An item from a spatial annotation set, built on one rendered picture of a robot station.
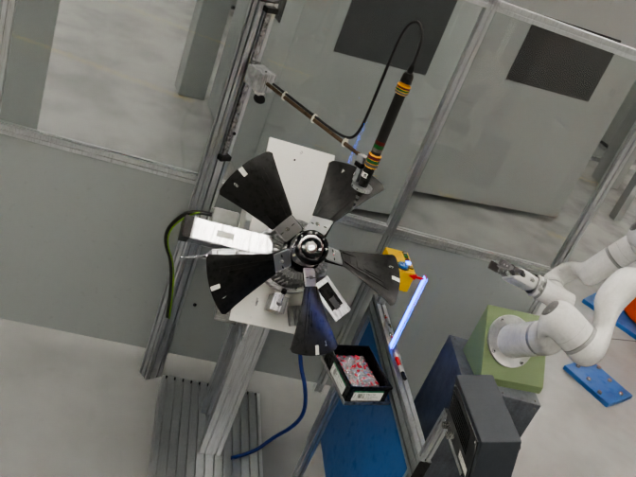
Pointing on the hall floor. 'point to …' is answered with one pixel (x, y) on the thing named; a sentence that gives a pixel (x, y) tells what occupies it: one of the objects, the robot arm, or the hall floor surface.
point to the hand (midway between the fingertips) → (497, 264)
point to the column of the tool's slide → (205, 187)
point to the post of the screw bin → (316, 433)
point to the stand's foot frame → (177, 394)
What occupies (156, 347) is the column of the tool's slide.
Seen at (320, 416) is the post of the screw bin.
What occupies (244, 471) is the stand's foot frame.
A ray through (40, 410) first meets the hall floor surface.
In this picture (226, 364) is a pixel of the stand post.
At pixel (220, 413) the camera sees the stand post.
